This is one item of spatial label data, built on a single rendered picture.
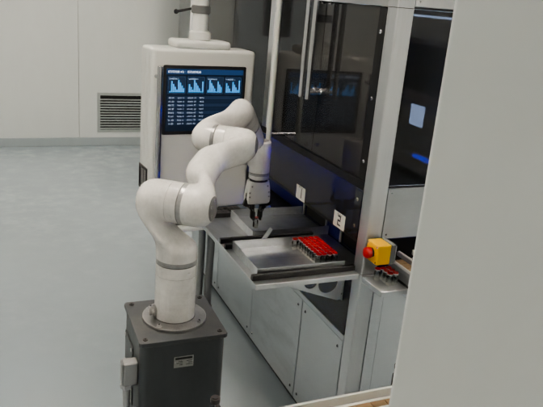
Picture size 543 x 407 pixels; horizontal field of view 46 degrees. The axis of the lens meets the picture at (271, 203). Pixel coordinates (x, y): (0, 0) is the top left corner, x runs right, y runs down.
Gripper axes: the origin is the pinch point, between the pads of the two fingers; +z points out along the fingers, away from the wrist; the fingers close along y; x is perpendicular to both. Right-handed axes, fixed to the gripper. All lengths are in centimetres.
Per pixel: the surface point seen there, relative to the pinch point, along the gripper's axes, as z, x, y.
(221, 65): -54, -50, 1
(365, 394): -3, 126, 23
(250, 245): 4.4, 20.4, 10.2
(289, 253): 5.7, 29.0, -2.6
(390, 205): -20, 52, -29
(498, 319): -65, 196, 62
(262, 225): 5.7, -1.6, -3.7
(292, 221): 5.9, -3.9, -18.7
